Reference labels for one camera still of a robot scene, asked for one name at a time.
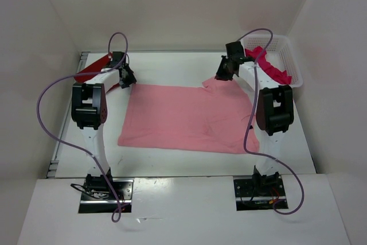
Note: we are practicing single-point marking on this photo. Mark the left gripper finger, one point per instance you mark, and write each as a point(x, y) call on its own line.
point(129, 75)
point(126, 83)

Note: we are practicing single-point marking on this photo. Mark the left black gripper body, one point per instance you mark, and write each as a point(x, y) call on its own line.
point(126, 74)

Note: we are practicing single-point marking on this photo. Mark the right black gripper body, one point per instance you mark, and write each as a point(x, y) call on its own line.
point(228, 67)

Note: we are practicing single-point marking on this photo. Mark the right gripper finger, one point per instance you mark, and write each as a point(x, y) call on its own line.
point(226, 76)
point(222, 67)

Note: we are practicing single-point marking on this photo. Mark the dark red t-shirt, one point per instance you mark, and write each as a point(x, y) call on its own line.
point(90, 74)

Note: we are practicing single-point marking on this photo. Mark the magenta t-shirt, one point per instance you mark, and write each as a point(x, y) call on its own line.
point(281, 77)

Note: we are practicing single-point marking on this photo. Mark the pink t-shirt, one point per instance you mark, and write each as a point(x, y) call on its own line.
point(210, 118)

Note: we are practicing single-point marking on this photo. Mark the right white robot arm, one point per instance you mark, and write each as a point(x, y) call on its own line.
point(272, 110)

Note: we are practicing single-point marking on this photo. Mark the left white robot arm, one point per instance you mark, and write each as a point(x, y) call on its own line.
point(89, 112)

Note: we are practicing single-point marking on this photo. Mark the white plastic basket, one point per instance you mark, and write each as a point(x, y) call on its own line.
point(279, 54)

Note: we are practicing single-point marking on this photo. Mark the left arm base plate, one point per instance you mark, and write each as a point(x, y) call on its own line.
point(101, 200)

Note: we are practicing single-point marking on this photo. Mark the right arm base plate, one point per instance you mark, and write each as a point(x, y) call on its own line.
point(253, 197)

